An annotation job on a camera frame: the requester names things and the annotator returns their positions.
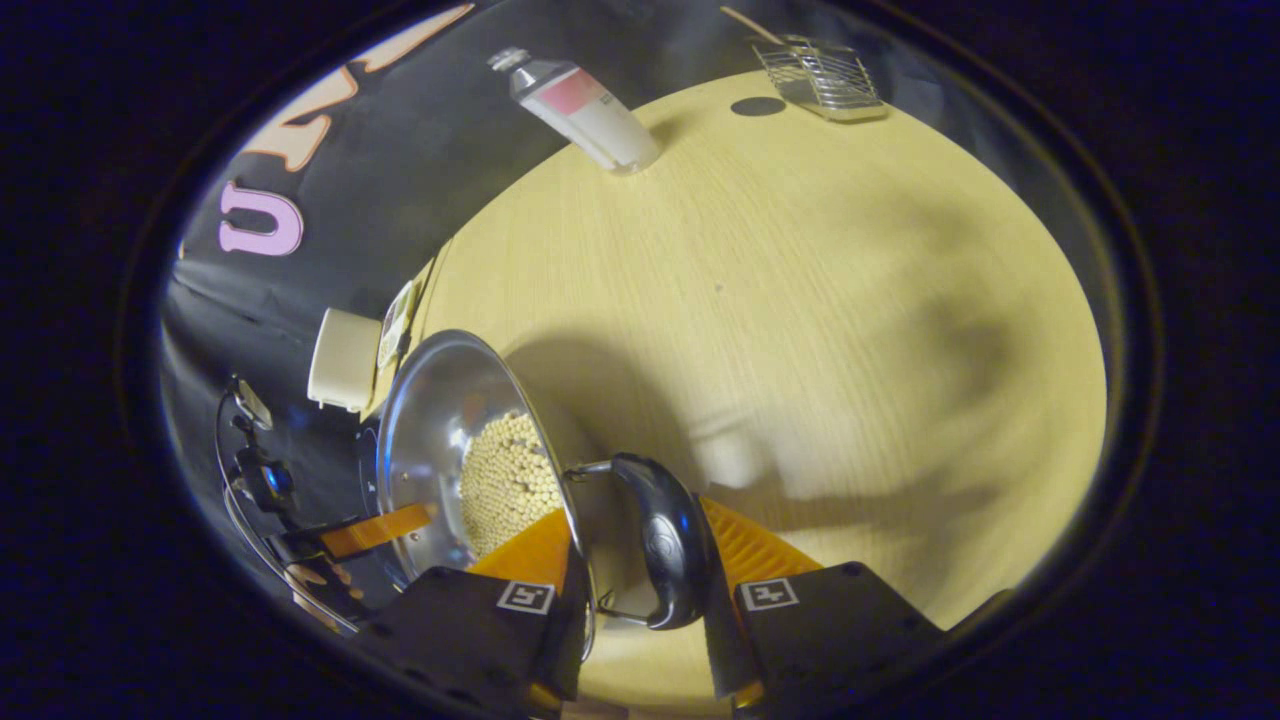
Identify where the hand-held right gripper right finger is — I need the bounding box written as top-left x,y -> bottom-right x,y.
697,497 -> 946,716

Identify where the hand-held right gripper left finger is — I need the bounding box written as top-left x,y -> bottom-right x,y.
365,508 -> 591,716

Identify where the stainless steel pot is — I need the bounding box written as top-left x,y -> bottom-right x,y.
375,329 -> 717,663

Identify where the pile of soybeans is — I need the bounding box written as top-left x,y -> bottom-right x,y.
459,411 -> 566,558

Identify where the white divided dish of beans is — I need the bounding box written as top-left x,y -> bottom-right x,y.
377,281 -> 417,371

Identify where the clear plastic bottle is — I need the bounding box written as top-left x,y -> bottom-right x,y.
487,47 -> 663,176

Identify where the clear glass holder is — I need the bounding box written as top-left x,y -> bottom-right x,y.
752,35 -> 889,124

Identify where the wooden stick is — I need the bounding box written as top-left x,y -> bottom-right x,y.
720,5 -> 791,48

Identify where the black power cable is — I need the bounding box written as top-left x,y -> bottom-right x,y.
405,258 -> 441,333

